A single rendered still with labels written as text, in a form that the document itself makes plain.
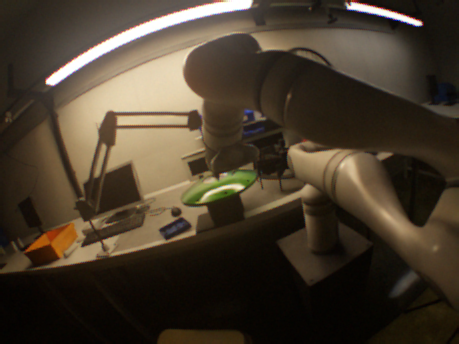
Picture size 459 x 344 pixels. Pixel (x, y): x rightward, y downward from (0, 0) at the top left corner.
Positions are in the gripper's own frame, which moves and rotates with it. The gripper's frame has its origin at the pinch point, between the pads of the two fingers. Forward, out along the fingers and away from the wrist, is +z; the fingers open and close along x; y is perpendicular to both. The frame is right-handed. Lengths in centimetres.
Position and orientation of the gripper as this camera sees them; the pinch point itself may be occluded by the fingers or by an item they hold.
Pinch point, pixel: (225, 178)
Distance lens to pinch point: 53.3
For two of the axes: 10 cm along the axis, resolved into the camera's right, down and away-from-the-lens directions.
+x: -9.2, 3.5, -1.9
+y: -3.9, -8.6, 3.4
